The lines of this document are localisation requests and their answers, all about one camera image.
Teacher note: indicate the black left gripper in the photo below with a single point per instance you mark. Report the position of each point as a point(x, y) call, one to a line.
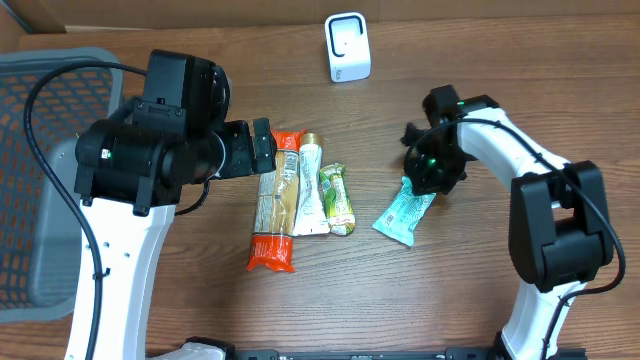
point(242, 163)

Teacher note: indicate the orange pasta package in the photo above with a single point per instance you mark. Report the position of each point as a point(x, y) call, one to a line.
point(272, 238)

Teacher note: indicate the white tube gold cap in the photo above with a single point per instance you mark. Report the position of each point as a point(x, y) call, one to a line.
point(310, 215)

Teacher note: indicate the green snack packet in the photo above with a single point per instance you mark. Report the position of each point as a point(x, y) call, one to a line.
point(337, 204)

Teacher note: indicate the teal wet wipes packet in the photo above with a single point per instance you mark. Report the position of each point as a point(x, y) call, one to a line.
point(400, 219)

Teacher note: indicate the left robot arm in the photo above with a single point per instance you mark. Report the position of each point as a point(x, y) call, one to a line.
point(130, 175)

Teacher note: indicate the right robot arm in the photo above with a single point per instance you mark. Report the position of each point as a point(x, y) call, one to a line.
point(559, 232)

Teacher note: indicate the white barcode scanner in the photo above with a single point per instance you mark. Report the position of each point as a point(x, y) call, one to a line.
point(348, 48)

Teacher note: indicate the grey plastic mesh basket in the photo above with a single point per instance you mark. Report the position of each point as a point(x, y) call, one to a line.
point(40, 237)

